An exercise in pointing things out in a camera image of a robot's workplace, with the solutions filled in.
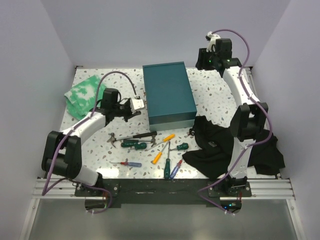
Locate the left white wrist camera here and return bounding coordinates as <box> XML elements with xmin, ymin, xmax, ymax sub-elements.
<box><xmin>129</xmin><ymin>98</ymin><xmax>145</xmax><ymax>113</ymax></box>

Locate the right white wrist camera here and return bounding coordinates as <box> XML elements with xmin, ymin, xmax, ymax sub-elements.
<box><xmin>205</xmin><ymin>31</ymin><xmax>221</xmax><ymax>52</ymax></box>

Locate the green white cloth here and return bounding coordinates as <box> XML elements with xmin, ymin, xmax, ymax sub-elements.
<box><xmin>64</xmin><ymin>75</ymin><xmax>100</xmax><ymax>120</ymax></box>

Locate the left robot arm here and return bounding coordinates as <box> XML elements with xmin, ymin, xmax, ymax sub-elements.
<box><xmin>41</xmin><ymin>88</ymin><xmax>145</xmax><ymax>196</ymax></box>

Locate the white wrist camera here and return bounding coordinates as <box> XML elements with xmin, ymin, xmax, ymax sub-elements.
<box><xmin>129</xmin><ymin>98</ymin><xmax>145</xmax><ymax>113</ymax></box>
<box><xmin>205</xmin><ymin>31</ymin><xmax>221</xmax><ymax>52</ymax></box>

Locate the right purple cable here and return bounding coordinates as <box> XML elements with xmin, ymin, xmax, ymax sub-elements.
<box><xmin>197</xmin><ymin>29</ymin><xmax>273</xmax><ymax>208</ymax></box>

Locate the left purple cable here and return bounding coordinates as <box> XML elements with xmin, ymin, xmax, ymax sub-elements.
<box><xmin>41</xmin><ymin>71</ymin><xmax>138</xmax><ymax>197</ymax></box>

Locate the small claw hammer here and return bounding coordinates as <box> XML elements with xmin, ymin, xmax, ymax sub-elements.
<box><xmin>142</xmin><ymin>135</ymin><xmax>156</xmax><ymax>147</ymax></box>

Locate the blue red screwdriver front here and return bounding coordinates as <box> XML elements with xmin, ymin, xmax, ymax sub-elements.
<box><xmin>169</xmin><ymin>159</ymin><xmax>183</xmax><ymax>179</ymax></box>

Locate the black cloth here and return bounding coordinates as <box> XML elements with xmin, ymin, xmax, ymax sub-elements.
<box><xmin>182</xmin><ymin>116</ymin><xmax>285</xmax><ymax>180</ymax></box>

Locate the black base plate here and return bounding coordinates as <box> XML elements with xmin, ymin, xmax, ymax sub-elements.
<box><xmin>74</xmin><ymin>178</ymin><xmax>251</xmax><ymax>208</ymax></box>

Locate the green stubby screwdriver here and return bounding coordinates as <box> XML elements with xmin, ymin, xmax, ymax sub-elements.
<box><xmin>169</xmin><ymin>142</ymin><xmax>189</xmax><ymax>151</ymax></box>
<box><xmin>134</xmin><ymin>142</ymin><xmax>147</xmax><ymax>150</ymax></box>

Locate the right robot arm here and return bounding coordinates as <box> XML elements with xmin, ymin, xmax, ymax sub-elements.
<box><xmin>195</xmin><ymin>34</ymin><xmax>269</xmax><ymax>197</ymax></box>

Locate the green long screwdriver front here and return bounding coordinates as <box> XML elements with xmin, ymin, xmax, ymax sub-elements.
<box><xmin>163</xmin><ymin>141</ymin><xmax>171</xmax><ymax>180</ymax></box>

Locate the purple cable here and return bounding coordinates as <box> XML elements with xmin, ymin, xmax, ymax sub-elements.
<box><xmin>197</xmin><ymin>29</ymin><xmax>273</xmax><ymax>208</ymax></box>
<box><xmin>41</xmin><ymin>71</ymin><xmax>138</xmax><ymax>197</ymax></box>

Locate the teal drawer box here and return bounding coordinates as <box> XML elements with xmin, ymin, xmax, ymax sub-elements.
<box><xmin>142</xmin><ymin>61</ymin><xmax>197</xmax><ymax>132</ymax></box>

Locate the large black-handled hammer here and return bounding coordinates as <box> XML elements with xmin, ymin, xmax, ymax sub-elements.
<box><xmin>107</xmin><ymin>131</ymin><xmax>158</xmax><ymax>147</ymax></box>

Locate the yellow screwdriver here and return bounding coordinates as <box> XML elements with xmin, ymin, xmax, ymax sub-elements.
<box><xmin>151</xmin><ymin>141</ymin><xmax>170</xmax><ymax>165</ymax></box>
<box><xmin>145</xmin><ymin>133</ymin><xmax>176</xmax><ymax>151</ymax></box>

